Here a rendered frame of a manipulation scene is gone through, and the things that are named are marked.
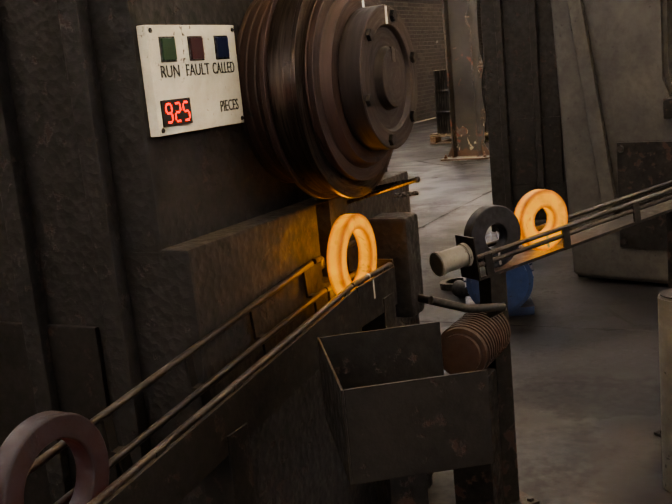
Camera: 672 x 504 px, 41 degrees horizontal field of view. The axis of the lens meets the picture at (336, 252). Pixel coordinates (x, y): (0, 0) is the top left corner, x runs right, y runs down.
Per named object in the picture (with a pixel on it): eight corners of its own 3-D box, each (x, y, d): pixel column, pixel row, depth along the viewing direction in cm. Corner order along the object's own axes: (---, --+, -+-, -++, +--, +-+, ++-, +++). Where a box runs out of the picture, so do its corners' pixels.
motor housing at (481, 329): (447, 537, 222) (431, 327, 212) (475, 497, 241) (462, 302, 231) (499, 545, 216) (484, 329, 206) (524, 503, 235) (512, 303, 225)
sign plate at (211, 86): (150, 137, 151) (135, 26, 147) (235, 122, 173) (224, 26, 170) (161, 136, 150) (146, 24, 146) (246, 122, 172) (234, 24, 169)
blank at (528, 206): (508, 197, 227) (516, 198, 224) (555, 182, 233) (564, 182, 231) (516, 256, 231) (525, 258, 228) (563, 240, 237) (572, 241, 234)
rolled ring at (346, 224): (373, 206, 198) (359, 206, 199) (336, 222, 182) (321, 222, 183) (381, 288, 201) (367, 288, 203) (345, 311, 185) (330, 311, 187)
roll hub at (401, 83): (345, 158, 172) (331, 6, 167) (402, 142, 197) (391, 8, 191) (372, 157, 170) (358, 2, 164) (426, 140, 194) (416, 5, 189)
